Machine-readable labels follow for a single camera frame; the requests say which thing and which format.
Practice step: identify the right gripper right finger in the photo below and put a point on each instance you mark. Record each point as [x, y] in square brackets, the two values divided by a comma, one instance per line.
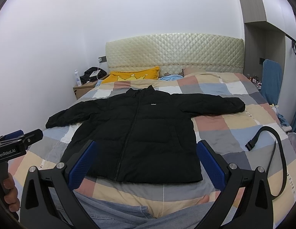
[245, 197]

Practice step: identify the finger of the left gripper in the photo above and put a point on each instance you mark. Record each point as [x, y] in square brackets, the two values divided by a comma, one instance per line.
[32, 137]
[13, 134]

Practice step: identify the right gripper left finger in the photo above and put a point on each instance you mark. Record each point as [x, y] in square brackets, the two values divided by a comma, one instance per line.
[48, 200]

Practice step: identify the black puffer jacket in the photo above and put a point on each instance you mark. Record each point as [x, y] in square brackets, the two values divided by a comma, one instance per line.
[143, 136]

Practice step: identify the person left hand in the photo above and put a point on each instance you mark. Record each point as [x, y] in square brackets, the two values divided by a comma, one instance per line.
[12, 196]

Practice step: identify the person legs in jeans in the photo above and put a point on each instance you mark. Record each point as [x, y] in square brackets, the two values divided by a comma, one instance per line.
[114, 215]

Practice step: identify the wooden nightstand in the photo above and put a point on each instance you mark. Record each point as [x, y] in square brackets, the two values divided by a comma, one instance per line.
[79, 91]

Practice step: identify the white spray bottle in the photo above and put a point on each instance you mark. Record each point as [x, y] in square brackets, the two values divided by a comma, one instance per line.
[78, 80]

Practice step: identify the black bag on nightstand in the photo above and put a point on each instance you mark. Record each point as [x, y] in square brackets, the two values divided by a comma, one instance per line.
[92, 74]

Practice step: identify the blue covered chair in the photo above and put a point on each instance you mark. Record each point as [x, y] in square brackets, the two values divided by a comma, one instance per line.
[271, 81]

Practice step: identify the yellow crown pillow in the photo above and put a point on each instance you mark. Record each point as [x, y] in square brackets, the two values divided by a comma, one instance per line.
[116, 76]

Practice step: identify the pink pillow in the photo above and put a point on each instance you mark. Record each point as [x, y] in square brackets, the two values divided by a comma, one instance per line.
[190, 70]

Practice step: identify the cream quilted headboard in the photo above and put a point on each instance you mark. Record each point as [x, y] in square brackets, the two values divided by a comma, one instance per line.
[173, 52]

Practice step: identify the grey wardrobe cabinet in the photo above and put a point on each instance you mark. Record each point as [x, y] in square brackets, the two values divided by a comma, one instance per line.
[270, 33]

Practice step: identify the wall power outlet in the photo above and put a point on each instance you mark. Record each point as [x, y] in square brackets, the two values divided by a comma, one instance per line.
[102, 59]

